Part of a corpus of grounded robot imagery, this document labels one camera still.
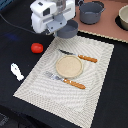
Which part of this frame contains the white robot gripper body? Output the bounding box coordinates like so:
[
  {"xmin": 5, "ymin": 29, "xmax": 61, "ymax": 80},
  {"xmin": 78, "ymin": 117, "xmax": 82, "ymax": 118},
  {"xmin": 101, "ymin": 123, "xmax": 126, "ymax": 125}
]
[{"xmin": 30, "ymin": 0, "xmax": 75, "ymax": 34}]

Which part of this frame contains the grey frying pan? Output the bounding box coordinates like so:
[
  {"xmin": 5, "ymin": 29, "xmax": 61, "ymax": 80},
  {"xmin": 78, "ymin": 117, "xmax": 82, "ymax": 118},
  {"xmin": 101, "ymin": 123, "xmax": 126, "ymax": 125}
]
[{"xmin": 57, "ymin": 20, "xmax": 78, "ymax": 39}]

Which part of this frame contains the pink stove board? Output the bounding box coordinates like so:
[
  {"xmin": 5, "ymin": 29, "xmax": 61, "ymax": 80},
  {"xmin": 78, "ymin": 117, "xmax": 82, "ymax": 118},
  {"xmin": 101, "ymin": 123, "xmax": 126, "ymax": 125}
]
[{"xmin": 74, "ymin": 0, "xmax": 128, "ymax": 43}]

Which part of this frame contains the grey cooking pot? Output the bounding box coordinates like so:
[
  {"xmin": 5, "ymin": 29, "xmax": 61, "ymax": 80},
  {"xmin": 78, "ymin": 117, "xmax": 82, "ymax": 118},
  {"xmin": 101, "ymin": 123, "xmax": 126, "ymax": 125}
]
[{"xmin": 78, "ymin": 0, "xmax": 105, "ymax": 24}]

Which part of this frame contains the round beige plate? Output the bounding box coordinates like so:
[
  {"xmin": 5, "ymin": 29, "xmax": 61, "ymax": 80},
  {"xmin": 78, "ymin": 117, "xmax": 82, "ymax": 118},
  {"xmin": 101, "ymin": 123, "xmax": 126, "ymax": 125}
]
[{"xmin": 56, "ymin": 55, "xmax": 83, "ymax": 78}]

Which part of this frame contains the beige bowl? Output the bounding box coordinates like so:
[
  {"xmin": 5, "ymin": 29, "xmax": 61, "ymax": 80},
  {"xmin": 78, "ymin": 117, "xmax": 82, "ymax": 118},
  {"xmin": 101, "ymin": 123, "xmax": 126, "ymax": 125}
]
[{"xmin": 119, "ymin": 5, "xmax": 128, "ymax": 30}]

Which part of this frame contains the woven beige placemat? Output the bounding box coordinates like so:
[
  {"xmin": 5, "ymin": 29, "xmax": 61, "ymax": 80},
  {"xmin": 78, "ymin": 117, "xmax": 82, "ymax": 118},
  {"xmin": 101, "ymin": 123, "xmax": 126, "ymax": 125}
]
[{"xmin": 14, "ymin": 36, "xmax": 114, "ymax": 128}]

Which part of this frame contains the knife with wooden handle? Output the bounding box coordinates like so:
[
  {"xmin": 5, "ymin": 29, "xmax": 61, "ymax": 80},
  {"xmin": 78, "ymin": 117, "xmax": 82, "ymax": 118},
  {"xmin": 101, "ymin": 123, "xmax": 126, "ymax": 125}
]
[{"xmin": 59, "ymin": 49, "xmax": 98, "ymax": 63}]

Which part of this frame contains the fork with wooden handle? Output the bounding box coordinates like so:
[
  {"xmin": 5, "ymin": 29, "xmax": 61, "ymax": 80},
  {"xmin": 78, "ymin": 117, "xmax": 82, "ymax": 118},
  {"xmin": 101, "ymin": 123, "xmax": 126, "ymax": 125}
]
[{"xmin": 44, "ymin": 71, "xmax": 86, "ymax": 89}]

